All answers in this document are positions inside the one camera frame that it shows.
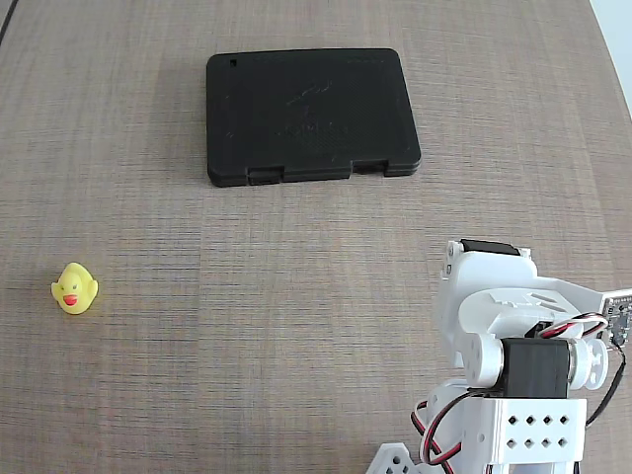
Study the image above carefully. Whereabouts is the dark cable at table edge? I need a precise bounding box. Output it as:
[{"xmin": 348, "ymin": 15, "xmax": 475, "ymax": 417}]
[{"xmin": 0, "ymin": 0, "xmax": 17, "ymax": 43}]

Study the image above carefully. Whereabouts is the yellow rubber duck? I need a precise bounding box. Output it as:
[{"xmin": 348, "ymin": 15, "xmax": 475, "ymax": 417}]
[{"xmin": 50, "ymin": 261, "xmax": 100, "ymax": 316}]

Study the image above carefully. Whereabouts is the small camera circuit board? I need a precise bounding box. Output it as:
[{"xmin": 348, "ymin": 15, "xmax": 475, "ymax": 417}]
[{"xmin": 600, "ymin": 289, "xmax": 632, "ymax": 347}]

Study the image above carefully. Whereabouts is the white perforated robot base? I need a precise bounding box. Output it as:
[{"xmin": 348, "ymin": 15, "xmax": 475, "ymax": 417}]
[{"xmin": 367, "ymin": 442, "xmax": 424, "ymax": 474}]

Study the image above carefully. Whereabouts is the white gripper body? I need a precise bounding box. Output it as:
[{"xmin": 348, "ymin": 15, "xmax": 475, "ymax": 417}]
[{"xmin": 436, "ymin": 238, "xmax": 609, "ymax": 367}]

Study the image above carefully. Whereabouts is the black flat plastic case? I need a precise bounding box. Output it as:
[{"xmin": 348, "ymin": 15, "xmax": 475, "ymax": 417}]
[{"xmin": 205, "ymin": 47, "xmax": 423, "ymax": 189}]

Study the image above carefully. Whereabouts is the black camera cable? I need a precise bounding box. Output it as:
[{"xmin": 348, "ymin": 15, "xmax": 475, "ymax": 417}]
[{"xmin": 586, "ymin": 344, "xmax": 627, "ymax": 427}]

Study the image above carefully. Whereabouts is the red black white servo cable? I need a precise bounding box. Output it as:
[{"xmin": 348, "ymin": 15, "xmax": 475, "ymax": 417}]
[
  {"xmin": 411, "ymin": 388, "xmax": 479, "ymax": 468},
  {"xmin": 539, "ymin": 315, "xmax": 610, "ymax": 342}
]

